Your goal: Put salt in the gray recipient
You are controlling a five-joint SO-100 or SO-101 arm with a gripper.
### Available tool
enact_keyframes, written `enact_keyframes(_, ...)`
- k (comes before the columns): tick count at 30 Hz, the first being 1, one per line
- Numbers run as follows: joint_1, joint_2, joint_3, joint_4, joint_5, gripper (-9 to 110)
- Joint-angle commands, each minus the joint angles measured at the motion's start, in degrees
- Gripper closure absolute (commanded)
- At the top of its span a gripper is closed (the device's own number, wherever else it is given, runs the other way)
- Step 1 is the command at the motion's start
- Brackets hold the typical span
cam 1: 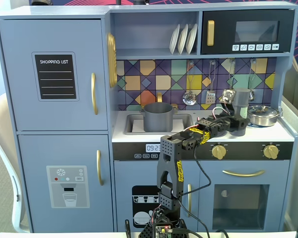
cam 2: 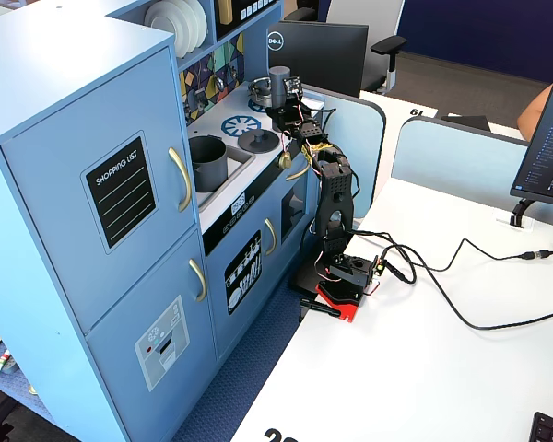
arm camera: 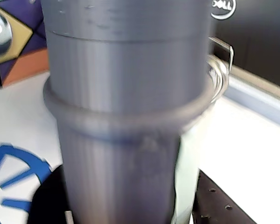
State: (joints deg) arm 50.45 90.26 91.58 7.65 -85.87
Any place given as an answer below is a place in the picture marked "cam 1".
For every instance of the steel slotted spoon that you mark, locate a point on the steel slotted spoon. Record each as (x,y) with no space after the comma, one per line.
(189,99)

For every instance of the beige partition panel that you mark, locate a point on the beige partition panel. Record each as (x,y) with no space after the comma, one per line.
(296,124)

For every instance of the black toy microwave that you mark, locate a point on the black toy microwave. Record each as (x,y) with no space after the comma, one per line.
(223,29)

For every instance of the gold toy telephone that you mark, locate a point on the gold toy telephone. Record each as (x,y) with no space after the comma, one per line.
(111,59)

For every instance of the blue oven door with window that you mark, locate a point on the blue oven door with window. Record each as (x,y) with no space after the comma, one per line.
(208,173)

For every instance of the blue fridge door with dispenser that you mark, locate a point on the blue fridge door with dispenser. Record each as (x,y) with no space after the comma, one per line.
(34,153)

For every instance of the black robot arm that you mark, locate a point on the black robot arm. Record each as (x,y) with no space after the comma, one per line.
(167,148)

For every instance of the controller circuit board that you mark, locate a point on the controller circuit board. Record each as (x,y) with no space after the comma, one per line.
(161,231)

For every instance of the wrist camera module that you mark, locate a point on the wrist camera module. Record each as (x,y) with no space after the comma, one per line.
(229,96)

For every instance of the white plate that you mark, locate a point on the white plate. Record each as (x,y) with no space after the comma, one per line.
(182,39)
(173,39)
(191,38)

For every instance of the grey salt shaker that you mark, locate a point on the grey salt shaker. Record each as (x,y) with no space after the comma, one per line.
(241,99)

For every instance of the white chair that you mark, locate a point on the white chair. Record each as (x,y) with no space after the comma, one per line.
(0,116)

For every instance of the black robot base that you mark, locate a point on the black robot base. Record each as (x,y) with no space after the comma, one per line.
(146,233)

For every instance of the blue fridge door with chalkboard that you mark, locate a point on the blue fridge door with chalkboard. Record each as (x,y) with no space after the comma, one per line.
(20,74)

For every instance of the gold tap knob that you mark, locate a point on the gold tap knob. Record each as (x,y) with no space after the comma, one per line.
(174,106)

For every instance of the blue dishwasher door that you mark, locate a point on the blue dishwasher door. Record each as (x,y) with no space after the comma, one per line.
(129,173)

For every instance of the grey sink basin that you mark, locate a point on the grey sink basin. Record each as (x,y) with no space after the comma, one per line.
(183,124)

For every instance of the blue toy kitchen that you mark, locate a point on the blue toy kitchen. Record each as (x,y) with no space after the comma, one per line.
(149,32)

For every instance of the grey cooking pot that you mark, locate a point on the grey cooking pot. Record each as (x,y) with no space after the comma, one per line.
(157,119)

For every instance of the steel pot with lid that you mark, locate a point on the steel pot with lid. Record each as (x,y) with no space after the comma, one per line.
(263,115)

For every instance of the hanging steel utensil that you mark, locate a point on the hanging steel utensil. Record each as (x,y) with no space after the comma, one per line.
(251,95)
(231,85)

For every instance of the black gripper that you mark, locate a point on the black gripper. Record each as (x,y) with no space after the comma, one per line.
(235,123)

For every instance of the dark round object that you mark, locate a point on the dark round object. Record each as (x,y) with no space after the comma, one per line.
(41,2)

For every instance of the steel spatula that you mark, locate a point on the steel spatula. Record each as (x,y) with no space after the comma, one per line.
(210,98)

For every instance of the black object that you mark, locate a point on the black object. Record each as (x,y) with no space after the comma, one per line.
(140,2)

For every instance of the gold stove knob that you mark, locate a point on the gold stove knob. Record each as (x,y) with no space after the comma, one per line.
(270,151)
(218,151)

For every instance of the gold faucet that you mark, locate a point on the gold faucet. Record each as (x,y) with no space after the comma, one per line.
(159,98)

